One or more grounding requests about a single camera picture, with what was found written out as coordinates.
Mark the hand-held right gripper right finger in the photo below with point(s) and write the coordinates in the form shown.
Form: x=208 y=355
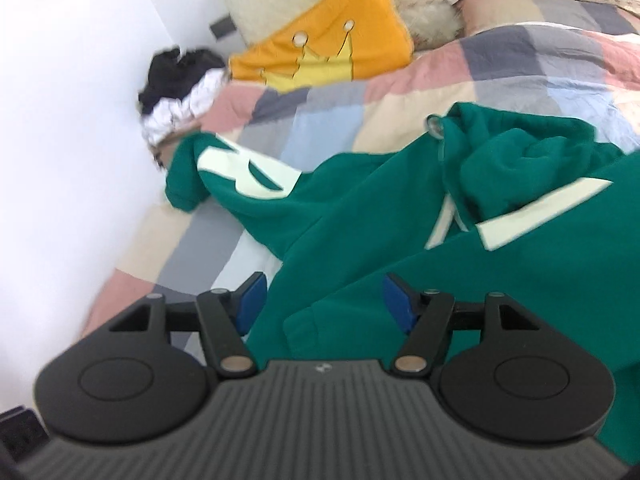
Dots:
x=400 y=302

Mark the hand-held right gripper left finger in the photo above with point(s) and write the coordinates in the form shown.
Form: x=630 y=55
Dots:
x=250 y=302

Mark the green hoodie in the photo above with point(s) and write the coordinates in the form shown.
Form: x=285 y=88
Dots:
x=380 y=220

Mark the white clothes pile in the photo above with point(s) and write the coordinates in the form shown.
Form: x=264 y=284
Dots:
x=175 y=110

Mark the black clothes pile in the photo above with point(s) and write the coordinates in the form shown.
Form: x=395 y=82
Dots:
x=175 y=72

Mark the wooden nightstand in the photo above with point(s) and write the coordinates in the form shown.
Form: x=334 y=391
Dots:
x=162 y=157

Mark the patchwork quilt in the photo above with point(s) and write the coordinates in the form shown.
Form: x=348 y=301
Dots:
x=500 y=70

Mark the orange crown pillow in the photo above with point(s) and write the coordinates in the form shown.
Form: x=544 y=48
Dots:
x=320 y=45

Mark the patchwork pillow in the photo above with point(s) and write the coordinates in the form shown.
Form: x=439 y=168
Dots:
x=545 y=7

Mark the dark wall switch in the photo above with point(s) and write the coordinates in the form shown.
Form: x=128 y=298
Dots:
x=222 y=27

